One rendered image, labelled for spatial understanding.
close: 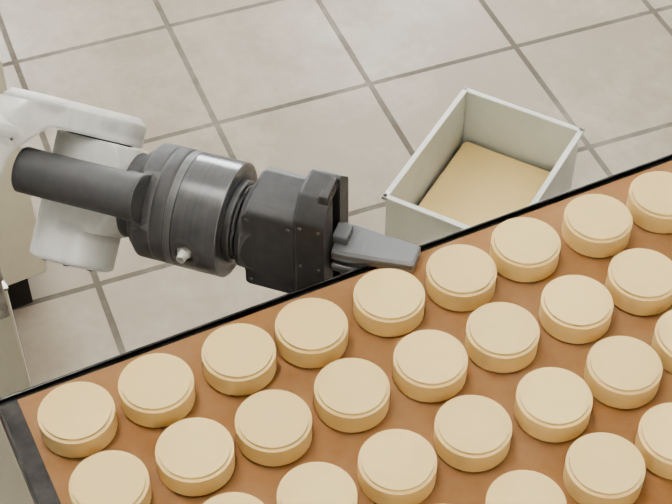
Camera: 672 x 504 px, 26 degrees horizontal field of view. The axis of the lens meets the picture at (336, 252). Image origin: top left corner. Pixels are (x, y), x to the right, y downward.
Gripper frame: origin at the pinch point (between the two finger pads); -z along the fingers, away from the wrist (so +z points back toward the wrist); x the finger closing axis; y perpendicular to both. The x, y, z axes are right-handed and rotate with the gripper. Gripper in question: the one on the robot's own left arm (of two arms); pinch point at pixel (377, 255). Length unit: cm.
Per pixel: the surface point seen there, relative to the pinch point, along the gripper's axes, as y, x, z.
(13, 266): 56, -88, 75
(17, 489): -3, -44, 35
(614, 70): 146, -101, -1
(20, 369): -0.7, -26.7, 33.4
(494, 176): 105, -95, 12
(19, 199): 58, -75, 73
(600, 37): 155, -101, 3
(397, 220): 85, -89, 23
